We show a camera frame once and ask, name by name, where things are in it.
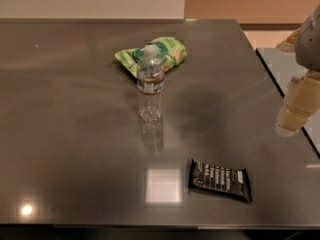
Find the clear plastic water bottle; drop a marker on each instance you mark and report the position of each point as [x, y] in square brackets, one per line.
[150, 83]

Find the black rxbar chocolate bar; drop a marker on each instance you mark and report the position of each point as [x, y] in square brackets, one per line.
[221, 180]

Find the grey side table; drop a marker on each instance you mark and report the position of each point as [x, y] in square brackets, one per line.
[285, 73]

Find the green snack bag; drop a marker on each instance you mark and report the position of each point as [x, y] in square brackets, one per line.
[171, 51]

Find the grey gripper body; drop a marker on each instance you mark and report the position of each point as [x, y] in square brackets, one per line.
[309, 47]

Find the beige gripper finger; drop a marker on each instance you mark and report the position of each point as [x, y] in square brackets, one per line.
[301, 103]

